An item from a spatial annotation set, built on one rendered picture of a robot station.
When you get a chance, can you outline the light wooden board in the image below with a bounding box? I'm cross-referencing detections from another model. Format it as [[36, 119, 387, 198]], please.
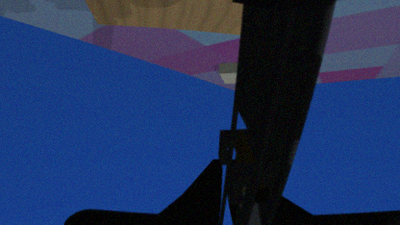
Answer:
[[85, 0, 243, 35]]

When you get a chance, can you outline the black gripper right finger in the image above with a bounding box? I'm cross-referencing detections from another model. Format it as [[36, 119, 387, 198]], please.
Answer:
[[228, 195, 400, 225]]

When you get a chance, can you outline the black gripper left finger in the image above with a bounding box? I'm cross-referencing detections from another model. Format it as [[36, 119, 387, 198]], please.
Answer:
[[64, 160, 223, 225]]

